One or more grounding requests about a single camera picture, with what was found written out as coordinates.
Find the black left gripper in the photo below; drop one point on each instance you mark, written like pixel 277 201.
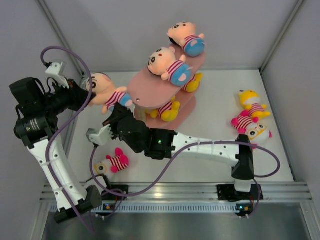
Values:
pixel 77 96

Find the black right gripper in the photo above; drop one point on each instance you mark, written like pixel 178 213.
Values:
pixel 119 112

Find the boy plush black hair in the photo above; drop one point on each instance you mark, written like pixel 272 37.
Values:
pixel 107 94

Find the yellow plush toy big eyes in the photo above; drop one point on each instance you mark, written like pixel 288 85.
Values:
pixel 167 112

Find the boy plush blue pants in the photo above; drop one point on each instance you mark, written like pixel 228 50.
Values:
pixel 163 63

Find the yellow plush toy striped shirt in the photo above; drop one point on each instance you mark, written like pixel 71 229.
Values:
pixel 193 83

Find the yellow cat plush striped shirt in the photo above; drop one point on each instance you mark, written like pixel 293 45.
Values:
pixel 251 102

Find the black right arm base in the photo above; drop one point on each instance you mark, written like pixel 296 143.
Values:
pixel 227 192

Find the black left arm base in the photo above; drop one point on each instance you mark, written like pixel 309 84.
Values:
pixel 118 188

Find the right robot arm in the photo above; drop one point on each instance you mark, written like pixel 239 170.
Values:
pixel 160 144

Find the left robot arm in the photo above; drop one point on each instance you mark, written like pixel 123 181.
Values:
pixel 37 127

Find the pink wooden three-tier shelf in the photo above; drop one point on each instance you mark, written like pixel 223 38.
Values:
pixel 149 91

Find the boy plush on shelf top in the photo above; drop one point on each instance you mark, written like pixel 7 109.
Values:
pixel 184 34

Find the pink white panda plush glasses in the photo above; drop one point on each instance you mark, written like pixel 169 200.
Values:
pixel 112 164

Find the pink white panda plush right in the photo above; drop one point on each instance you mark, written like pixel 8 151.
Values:
pixel 257 132

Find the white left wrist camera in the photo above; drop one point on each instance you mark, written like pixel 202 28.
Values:
pixel 56 71

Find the aluminium frame rail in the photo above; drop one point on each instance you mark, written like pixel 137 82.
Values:
pixel 273 192

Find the slotted cable duct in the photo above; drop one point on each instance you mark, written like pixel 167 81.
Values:
pixel 127 207

